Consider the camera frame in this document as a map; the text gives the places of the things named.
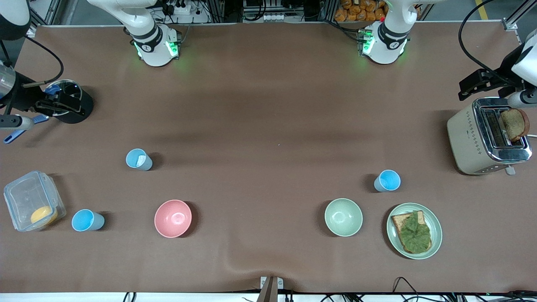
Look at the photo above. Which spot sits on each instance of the pale green plate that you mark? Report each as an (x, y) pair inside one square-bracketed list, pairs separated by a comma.
[(436, 235)]

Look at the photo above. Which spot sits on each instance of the small white power strip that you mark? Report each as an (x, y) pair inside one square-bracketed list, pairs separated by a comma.
[(275, 17)]

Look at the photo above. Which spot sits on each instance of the yellow round food piece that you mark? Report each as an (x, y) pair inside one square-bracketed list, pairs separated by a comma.
[(43, 216)]

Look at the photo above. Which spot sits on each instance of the brown table cover mat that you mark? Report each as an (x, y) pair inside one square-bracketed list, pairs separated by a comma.
[(268, 92)]

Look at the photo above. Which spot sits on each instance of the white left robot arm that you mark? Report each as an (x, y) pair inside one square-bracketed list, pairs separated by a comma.
[(388, 37)]

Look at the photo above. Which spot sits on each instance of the green lettuce leaf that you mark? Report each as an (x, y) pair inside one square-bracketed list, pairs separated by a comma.
[(415, 235)]

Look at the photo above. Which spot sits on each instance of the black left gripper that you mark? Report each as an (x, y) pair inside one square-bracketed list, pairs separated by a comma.
[(496, 82)]

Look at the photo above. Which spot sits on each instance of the glass lid with blue knob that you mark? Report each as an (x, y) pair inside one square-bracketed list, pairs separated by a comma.
[(52, 89)]

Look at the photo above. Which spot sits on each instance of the bag of orange buns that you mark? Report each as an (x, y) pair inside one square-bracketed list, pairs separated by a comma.
[(356, 10)]

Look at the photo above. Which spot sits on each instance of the metal corner bracket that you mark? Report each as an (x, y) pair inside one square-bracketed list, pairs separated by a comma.
[(510, 24), (32, 30)]

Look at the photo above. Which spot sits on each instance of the pale green bowl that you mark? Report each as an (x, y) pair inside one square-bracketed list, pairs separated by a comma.
[(343, 217)]

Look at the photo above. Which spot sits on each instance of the clear plastic food container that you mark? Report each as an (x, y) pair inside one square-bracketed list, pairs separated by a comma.
[(29, 197)]

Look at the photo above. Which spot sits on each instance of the toast slice under lettuce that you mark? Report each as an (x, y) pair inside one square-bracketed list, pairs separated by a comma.
[(397, 221)]

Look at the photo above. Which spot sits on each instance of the cream and chrome toaster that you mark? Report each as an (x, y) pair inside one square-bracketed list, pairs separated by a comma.
[(470, 142)]

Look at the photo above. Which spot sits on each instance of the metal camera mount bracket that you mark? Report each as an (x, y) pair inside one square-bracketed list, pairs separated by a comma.
[(270, 285)]

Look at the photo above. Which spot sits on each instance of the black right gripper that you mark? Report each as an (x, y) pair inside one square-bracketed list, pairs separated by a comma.
[(26, 100)]

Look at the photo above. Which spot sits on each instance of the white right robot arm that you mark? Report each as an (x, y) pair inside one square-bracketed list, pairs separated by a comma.
[(151, 42)]

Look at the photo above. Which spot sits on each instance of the brown bread slice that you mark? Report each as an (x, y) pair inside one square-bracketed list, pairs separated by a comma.
[(516, 123)]

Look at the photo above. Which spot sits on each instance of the white power strip with plugs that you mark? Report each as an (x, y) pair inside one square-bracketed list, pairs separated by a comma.
[(182, 8)]

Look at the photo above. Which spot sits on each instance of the pink bowl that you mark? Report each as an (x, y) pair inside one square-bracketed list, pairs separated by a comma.
[(173, 218)]

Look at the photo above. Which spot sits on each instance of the light blue plastic cup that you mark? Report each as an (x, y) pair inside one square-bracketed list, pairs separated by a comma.
[(86, 220), (139, 159), (388, 180)]

